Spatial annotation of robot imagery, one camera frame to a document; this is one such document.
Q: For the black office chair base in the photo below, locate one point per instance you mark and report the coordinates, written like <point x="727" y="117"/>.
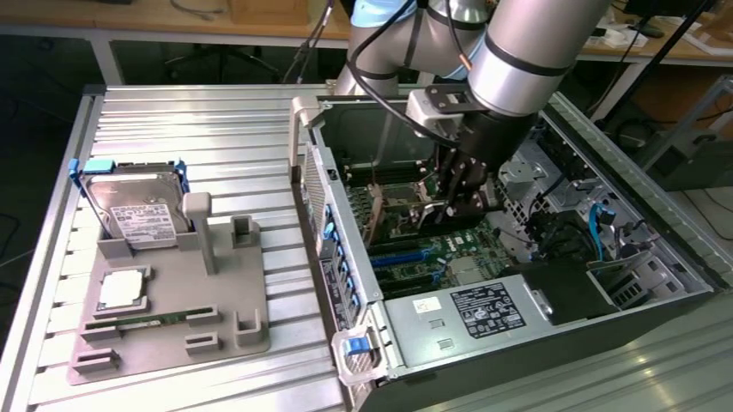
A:
<point x="226" y="53"/>

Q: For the blue expansion slot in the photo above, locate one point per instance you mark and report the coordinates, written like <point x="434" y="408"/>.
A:
<point x="401" y="258"/>

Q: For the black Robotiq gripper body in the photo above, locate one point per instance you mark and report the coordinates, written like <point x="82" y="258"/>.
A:
<point x="493" y="137"/>

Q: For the hard disk in blue caddy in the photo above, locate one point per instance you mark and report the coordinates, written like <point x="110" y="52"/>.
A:
<point x="138" y="206"/>

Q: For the silver chipset heatsink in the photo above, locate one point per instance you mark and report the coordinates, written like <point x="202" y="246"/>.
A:
<point x="465" y="271"/>

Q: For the black monitor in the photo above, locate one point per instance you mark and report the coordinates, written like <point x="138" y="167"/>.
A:
<point x="659" y="5"/>

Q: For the black stand pole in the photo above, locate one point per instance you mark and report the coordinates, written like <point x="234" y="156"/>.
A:
<point x="681" y="32"/>

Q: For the wooden desk with white frame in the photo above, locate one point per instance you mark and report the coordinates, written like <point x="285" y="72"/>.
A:
<point x="58" y="13"/>

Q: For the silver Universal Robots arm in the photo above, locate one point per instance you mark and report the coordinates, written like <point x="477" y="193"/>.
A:
<point x="527" y="51"/>

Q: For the white and orange desk object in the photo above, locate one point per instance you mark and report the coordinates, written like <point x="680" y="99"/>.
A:
<point x="624" y="39"/>

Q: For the grey plastic parts rack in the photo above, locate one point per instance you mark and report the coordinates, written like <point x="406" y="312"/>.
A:
<point x="171" y="279"/>

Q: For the silver perforated disk bay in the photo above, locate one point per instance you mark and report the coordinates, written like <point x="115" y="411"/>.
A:
<point x="527" y="180"/>

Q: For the black expansion slot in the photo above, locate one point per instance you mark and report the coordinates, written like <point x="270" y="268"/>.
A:
<point x="409" y="285"/>

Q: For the black open PC case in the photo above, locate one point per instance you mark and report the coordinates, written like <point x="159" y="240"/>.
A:
<point x="573" y="360"/>

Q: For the Nvidia graphics card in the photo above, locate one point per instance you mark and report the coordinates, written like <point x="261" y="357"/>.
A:
<point x="401" y="219"/>

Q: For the black equipment box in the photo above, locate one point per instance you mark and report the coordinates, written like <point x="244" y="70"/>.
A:
<point x="687" y="167"/>

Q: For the green motherboard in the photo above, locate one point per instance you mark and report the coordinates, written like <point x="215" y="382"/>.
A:
<point x="476" y="249"/>

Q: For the grey power supply unit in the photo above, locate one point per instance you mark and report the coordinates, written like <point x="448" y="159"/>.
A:
<point x="436" y="339"/>

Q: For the blue case release latch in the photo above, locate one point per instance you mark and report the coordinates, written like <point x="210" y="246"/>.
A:
<point x="356" y="347"/>

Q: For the CPU socket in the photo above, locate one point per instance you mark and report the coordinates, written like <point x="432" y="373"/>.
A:
<point x="401" y="192"/>

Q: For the grey slotted disk bay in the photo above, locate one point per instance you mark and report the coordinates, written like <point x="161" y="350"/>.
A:
<point x="631" y="287"/>

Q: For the brown cardboard box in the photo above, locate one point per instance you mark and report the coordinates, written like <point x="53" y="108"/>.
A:
<point x="258" y="10"/>

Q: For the green RAM stick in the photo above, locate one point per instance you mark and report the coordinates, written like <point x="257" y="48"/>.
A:
<point x="161" y="321"/>

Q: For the silver CPU chip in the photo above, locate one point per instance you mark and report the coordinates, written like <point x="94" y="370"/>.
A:
<point x="121" y="289"/>

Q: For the black plastic shroud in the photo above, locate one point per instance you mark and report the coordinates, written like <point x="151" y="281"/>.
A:
<point x="564" y="292"/>

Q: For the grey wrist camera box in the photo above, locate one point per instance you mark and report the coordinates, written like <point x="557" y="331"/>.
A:
<point x="424" y="111"/>

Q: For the blue card retention clip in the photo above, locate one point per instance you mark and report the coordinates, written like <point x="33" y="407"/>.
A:
<point x="352" y="286"/>
<point x="357" y="303"/>
<point x="329" y="227"/>
<point x="346" y="268"/>
<point x="340" y="252"/>

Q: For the thin locking lever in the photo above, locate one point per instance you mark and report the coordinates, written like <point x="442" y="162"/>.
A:
<point x="374" y="176"/>

